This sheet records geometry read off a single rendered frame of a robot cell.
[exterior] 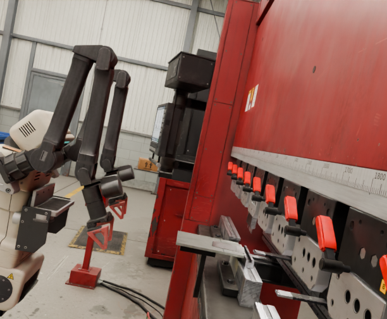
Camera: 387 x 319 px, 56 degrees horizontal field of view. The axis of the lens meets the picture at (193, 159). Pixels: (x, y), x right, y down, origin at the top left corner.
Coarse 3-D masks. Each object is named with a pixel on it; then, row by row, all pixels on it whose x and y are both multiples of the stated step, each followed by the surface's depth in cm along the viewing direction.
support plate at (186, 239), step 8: (184, 232) 156; (176, 240) 142; (184, 240) 144; (192, 240) 147; (200, 240) 149; (208, 240) 151; (216, 240) 154; (224, 240) 157; (200, 248) 139; (208, 248) 140; (216, 248) 142; (240, 256) 139
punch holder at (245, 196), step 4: (248, 168) 155; (252, 168) 145; (256, 168) 142; (252, 172) 145; (252, 176) 142; (252, 180) 142; (252, 184) 142; (252, 188) 142; (244, 192) 152; (248, 192) 142; (244, 196) 149; (248, 196) 142; (244, 200) 147; (248, 200) 142; (244, 204) 145; (248, 204) 143
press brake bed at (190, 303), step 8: (192, 256) 231; (192, 264) 218; (192, 272) 205; (192, 280) 194; (192, 288) 184; (200, 288) 146; (184, 296) 233; (192, 296) 173; (200, 296) 140; (184, 304) 218; (192, 304) 165; (200, 304) 134; (184, 312) 206; (192, 312) 158; (200, 312) 129
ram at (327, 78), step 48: (288, 0) 142; (336, 0) 84; (384, 0) 59; (288, 48) 125; (336, 48) 77; (384, 48) 56; (288, 96) 111; (336, 96) 72; (384, 96) 53; (240, 144) 196; (288, 144) 100; (336, 144) 67; (384, 144) 50; (336, 192) 63
